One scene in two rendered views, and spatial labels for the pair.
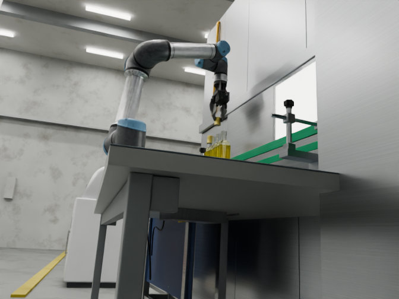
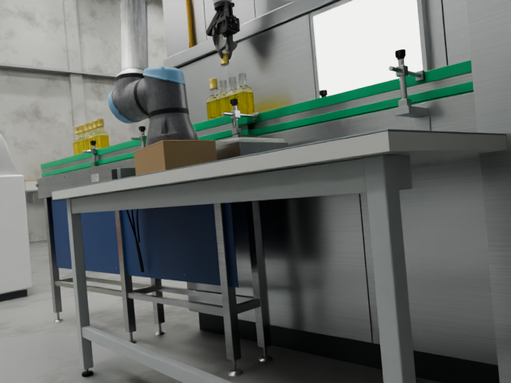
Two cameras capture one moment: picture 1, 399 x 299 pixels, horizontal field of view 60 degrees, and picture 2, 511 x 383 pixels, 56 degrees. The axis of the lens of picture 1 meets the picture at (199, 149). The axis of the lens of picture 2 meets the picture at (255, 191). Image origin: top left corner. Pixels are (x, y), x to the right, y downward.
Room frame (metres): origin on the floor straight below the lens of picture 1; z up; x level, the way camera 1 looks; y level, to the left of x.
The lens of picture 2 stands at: (-0.05, 0.63, 0.67)
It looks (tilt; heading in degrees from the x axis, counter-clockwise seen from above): 0 degrees down; 336
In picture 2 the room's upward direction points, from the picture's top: 5 degrees counter-clockwise
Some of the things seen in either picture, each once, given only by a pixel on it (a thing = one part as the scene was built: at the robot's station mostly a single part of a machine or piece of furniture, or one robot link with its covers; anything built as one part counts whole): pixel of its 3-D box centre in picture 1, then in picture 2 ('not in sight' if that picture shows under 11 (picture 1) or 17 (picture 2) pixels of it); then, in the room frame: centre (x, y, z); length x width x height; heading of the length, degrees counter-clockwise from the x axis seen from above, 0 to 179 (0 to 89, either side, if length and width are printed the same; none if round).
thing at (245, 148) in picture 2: not in sight; (252, 157); (1.39, -0.01, 0.79); 0.27 x 0.17 x 0.08; 111
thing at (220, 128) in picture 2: not in sight; (112, 153); (2.37, 0.30, 0.93); 1.75 x 0.01 x 0.08; 21
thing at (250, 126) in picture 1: (273, 121); (311, 61); (1.49, -0.33, 1.15); 0.90 x 0.03 x 0.34; 21
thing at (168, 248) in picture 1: (161, 246); (138, 229); (2.37, 0.21, 0.54); 1.59 x 0.18 x 0.43; 21
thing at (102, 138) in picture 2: not in sight; (102, 144); (2.73, 0.30, 1.02); 0.06 x 0.06 x 0.28; 21
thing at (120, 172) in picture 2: not in sight; (124, 177); (2.16, 0.29, 0.79); 0.08 x 0.08 x 0.08; 21
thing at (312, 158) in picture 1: (295, 139); (407, 93); (0.93, -0.27, 0.90); 0.17 x 0.05 x 0.23; 111
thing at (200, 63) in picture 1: (207, 60); not in sight; (1.67, -0.01, 1.54); 0.11 x 0.11 x 0.08; 31
